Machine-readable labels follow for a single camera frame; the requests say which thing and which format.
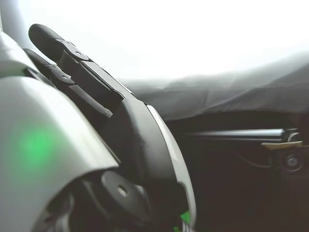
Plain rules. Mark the beige flat bracket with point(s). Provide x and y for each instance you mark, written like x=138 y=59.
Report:
x=282 y=145

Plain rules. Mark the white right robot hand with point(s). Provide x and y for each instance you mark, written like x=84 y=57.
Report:
x=132 y=135

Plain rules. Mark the grey tablecloth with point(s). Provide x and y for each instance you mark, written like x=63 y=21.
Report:
x=217 y=96

